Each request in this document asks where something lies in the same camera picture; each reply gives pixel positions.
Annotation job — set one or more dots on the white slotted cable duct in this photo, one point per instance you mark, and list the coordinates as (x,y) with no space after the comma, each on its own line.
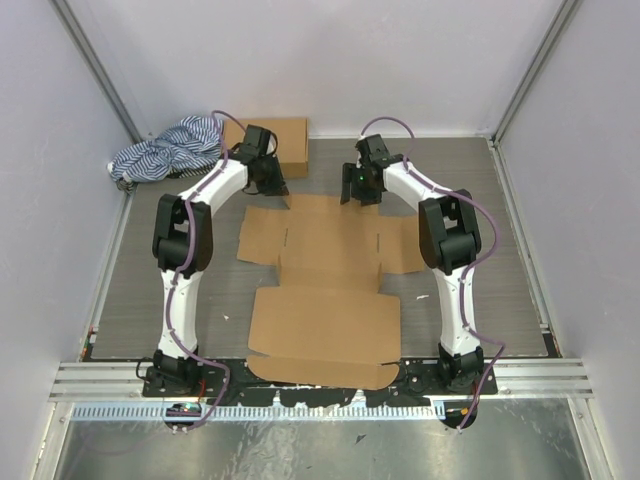
(189,412)

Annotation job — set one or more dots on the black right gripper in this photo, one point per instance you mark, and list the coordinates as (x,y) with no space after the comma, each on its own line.
(349,175)

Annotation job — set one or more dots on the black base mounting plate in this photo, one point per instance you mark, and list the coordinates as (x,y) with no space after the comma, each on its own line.
(418,380)

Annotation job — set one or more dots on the brown cardboard box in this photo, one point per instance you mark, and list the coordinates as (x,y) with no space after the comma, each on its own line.
(330,259)
(292,150)

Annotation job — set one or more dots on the blue white striped cloth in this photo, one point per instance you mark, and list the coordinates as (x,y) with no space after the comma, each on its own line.
(190,147)

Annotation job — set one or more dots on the right aluminium corner post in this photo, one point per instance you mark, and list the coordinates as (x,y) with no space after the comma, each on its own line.
(548,43)

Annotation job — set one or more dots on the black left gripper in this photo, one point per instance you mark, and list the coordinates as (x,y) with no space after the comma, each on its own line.
(278,187)

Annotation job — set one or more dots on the aluminium front frame rail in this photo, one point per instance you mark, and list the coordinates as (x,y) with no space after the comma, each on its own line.
(525,378)

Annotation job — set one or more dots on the aluminium corner post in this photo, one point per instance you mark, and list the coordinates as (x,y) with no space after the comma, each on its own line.
(86,50)
(548,43)

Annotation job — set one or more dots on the closed brown cardboard box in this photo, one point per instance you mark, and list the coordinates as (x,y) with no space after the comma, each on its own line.
(292,150)

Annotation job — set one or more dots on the left aluminium corner post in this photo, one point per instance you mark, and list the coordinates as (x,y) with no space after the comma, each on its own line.
(86,50)

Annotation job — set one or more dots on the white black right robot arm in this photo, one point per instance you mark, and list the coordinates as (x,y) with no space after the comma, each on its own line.
(449,243)

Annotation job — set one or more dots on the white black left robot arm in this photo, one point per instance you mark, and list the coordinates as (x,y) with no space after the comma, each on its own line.
(183,246)

